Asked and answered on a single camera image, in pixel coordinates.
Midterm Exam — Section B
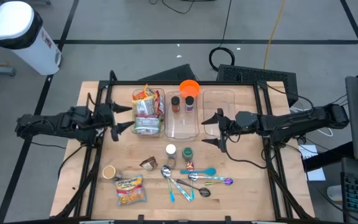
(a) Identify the white green ramen packet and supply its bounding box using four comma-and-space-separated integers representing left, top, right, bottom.
134, 114, 163, 135

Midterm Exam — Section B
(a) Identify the black lid purple spice jar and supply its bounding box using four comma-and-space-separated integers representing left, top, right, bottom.
184, 95, 195, 113

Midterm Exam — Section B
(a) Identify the black aluminium rig frame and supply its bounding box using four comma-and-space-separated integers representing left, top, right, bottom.
56, 70, 315, 224

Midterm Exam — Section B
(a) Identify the brown spice pouch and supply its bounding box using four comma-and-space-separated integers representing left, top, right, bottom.
139, 156, 158, 171

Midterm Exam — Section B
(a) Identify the red ramen packet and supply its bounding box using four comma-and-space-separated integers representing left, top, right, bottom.
154, 90, 166, 118

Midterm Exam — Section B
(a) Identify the clear plastic bin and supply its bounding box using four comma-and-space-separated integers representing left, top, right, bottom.
202, 89, 241, 139
165, 90, 201, 140
131, 88, 167, 138

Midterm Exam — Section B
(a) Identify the white cable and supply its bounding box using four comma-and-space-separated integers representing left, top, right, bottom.
317, 126, 334, 138

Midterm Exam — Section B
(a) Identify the white lid seasoning jar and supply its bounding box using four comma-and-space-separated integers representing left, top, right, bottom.
165, 143, 177, 158

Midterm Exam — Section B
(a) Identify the white paper sheet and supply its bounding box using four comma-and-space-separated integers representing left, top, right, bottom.
297, 144, 326, 182

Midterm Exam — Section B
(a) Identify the dark grey metal spoon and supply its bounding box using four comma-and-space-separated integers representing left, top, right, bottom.
176, 179, 212, 198

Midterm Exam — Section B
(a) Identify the orange ramen packet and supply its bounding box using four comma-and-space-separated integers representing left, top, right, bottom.
132, 83, 158, 101

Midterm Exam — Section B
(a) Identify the white trash bin black bag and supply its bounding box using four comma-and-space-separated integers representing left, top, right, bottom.
0, 0, 63, 77

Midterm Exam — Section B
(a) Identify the green lid spice jar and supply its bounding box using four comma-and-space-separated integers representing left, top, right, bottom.
181, 147, 195, 162

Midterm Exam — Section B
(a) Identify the black floor cable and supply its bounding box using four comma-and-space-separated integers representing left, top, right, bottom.
147, 0, 217, 15
29, 141, 70, 149

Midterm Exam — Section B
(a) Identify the white yellow ramen packet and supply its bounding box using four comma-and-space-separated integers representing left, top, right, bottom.
131, 95, 157, 116

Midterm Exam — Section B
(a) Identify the teal plastic spoon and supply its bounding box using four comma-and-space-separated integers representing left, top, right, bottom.
180, 167, 218, 176

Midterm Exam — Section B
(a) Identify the white computer mouse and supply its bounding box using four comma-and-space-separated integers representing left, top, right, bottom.
326, 185, 344, 202

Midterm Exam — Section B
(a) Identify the orange plastic bowl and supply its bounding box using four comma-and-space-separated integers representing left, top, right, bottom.
178, 79, 201, 99

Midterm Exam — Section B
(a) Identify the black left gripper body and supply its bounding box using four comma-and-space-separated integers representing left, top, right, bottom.
96, 103, 116, 132

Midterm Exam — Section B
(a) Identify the silver spoon striped iridescent handle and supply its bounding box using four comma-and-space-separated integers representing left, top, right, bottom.
188, 172, 227, 182

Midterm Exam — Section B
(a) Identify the coiled black hanging cable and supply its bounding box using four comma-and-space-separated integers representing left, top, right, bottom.
208, 0, 236, 72

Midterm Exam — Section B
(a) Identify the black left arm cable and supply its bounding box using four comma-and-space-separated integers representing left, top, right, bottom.
57, 141, 88, 180

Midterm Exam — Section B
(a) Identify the tan lid spice jar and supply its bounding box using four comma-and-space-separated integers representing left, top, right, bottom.
102, 164, 123, 182

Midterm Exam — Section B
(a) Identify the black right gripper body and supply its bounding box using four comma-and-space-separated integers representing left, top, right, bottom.
221, 114, 239, 138

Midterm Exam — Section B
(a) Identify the yellow hanging cable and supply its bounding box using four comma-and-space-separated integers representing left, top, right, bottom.
262, 0, 288, 70

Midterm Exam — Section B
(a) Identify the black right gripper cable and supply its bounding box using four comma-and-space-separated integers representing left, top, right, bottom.
224, 133, 275, 170

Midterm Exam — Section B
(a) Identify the yellow Maruchan ramen packet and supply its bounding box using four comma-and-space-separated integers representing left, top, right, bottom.
114, 174, 147, 207

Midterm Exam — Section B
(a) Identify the black lid orange spice jar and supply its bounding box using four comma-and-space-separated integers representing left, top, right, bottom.
170, 95, 181, 113

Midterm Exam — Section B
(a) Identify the silver spoon white teal handle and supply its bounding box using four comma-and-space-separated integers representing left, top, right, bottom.
161, 166, 195, 202

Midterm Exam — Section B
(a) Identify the purple spoon green handle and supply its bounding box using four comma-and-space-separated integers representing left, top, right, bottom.
204, 177, 234, 187

